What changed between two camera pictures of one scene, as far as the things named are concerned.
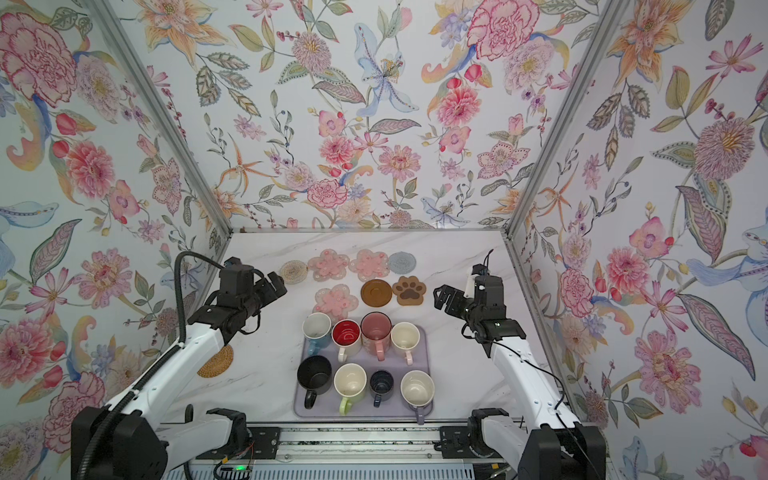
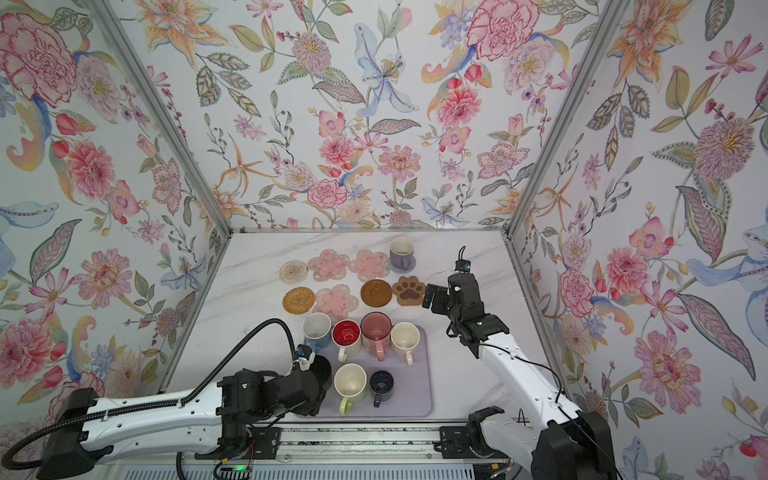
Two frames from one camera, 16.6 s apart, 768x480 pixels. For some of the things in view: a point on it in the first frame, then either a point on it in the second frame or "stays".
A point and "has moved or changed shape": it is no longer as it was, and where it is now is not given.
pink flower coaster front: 336,302 stays
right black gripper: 458,297 -> 442,296
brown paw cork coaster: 409,291 stays
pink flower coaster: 370,265 stays
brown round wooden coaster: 376,293 stays
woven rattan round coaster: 219,364 has moved or changed shape
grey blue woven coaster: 402,263 stays
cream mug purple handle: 418,389 -> 401,252
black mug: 314,374 stays
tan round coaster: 294,271 stays
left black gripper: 280,285 -> 313,408
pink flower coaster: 328,265 stays
